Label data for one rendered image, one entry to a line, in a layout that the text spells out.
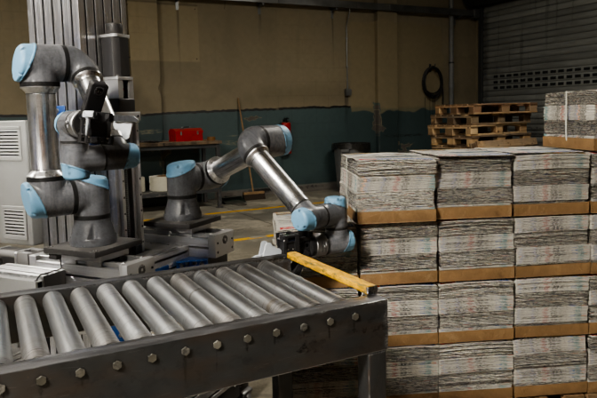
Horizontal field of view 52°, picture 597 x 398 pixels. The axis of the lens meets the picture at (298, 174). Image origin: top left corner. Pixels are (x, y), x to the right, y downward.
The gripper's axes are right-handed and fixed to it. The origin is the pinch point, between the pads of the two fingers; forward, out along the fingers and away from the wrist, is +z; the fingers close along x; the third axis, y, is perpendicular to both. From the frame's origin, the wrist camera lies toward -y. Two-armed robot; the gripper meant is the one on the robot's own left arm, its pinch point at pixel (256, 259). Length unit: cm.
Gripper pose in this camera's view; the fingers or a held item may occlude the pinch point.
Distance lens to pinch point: 196.9
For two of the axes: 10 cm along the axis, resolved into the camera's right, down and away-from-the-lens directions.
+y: -0.3, -9.9, -1.0
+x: 4.5, 0.7, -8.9
